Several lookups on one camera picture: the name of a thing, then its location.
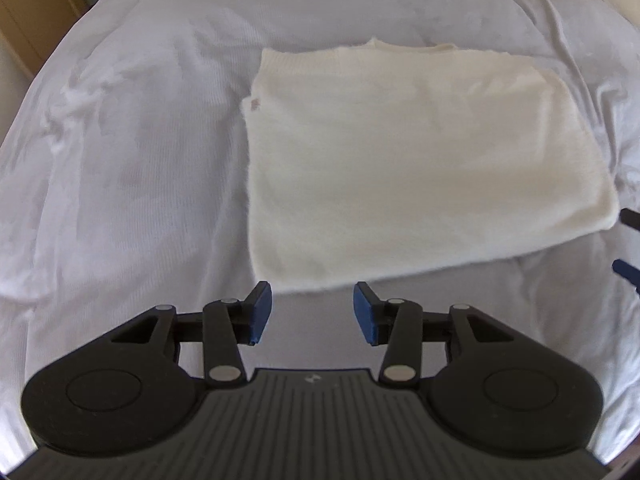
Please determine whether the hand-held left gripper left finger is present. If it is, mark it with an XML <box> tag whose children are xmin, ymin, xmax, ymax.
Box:
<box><xmin>110</xmin><ymin>281</ymin><xmax>274</xmax><ymax>389</ymax></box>

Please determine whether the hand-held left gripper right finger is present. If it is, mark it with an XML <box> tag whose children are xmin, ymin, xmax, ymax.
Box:
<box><xmin>352</xmin><ymin>281</ymin><xmax>517</xmax><ymax>388</ymax></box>

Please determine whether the cream striped knit sweater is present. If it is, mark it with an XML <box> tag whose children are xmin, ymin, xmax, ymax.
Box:
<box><xmin>241</xmin><ymin>37</ymin><xmax>621</xmax><ymax>295</ymax></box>

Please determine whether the bed with pale sheet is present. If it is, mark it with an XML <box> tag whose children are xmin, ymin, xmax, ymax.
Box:
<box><xmin>0</xmin><ymin>0</ymin><xmax>640</xmax><ymax>466</ymax></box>

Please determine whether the wooden door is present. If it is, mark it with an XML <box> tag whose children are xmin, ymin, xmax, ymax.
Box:
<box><xmin>0</xmin><ymin>0</ymin><xmax>92</xmax><ymax>81</ymax></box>

